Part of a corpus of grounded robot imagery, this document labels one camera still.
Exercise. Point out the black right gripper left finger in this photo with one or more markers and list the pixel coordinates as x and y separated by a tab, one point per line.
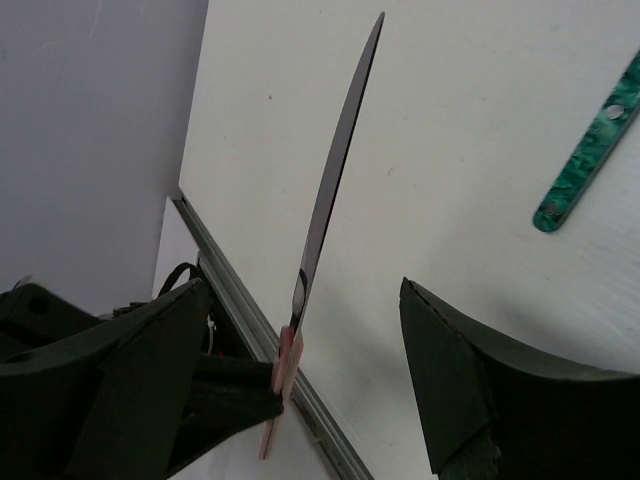
86	398

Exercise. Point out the aluminium table frame rail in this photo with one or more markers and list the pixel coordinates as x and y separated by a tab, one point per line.
309	443

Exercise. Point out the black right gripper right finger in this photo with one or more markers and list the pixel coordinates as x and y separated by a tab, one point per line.
492	407

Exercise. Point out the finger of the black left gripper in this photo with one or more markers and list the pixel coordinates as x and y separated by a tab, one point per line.
227	396

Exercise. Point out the knife with green handle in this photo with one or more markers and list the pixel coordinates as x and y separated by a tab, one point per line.
608	127

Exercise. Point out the knife with pink handle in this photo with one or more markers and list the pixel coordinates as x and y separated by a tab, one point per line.
290	348

